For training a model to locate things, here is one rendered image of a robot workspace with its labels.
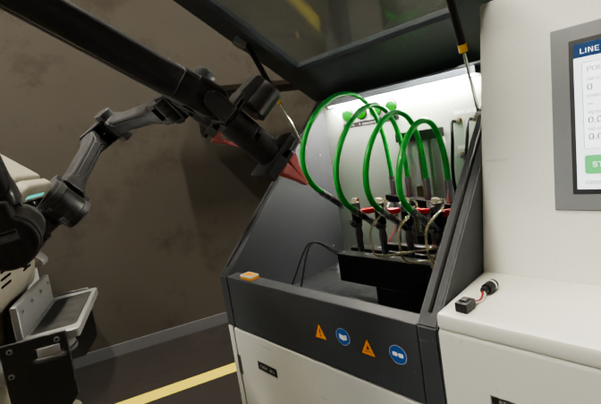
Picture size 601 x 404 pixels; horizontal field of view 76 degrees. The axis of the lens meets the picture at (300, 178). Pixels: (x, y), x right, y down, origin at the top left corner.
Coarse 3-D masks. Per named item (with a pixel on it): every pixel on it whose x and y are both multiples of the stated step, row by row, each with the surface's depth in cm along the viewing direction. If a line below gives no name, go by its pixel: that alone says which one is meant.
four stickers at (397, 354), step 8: (320, 328) 89; (336, 328) 85; (320, 336) 90; (336, 336) 86; (344, 336) 84; (360, 336) 81; (344, 344) 84; (360, 344) 81; (368, 344) 79; (392, 344) 75; (360, 352) 81; (368, 352) 80; (392, 352) 75; (400, 352) 74; (392, 360) 76; (400, 360) 74
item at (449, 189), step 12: (420, 120) 88; (408, 132) 84; (444, 156) 95; (396, 168) 81; (444, 168) 96; (396, 180) 81; (444, 180) 97; (408, 204) 82; (420, 216) 85; (432, 228) 89
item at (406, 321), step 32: (256, 288) 105; (288, 288) 98; (256, 320) 108; (288, 320) 97; (320, 320) 89; (352, 320) 82; (384, 320) 76; (416, 320) 72; (320, 352) 91; (352, 352) 83; (384, 352) 77; (416, 352) 72; (384, 384) 78; (416, 384) 73
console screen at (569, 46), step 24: (600, 24) 70; (552, 48) 76; (576, 48) 73; (600, 48) 70; (552, 72) 75; (576, 72) 72; (600, 72) 70; (552, 96) 75; (576, 96) 72; (600, 96) 70; (576, 120) 72; (600, 120) 69; (576, 144) 72; (600, 144) 69; (576, 168) 71; (600, 168) 69; (576, 192) 71; (600, 192) 69
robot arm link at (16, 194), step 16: (0, 160) 56; (0, 176) 55; (0, 192) 54; (16, 192) 57; (0, 208) 53; (32, 208) 62; (0, 224) 53; (16, 224) 54; (32, 224) 56; (0, 240) 54; (16, 240) 55; (32, 240) 55; (0, 256) 54; (16, 256) 55; (32, 256) 56
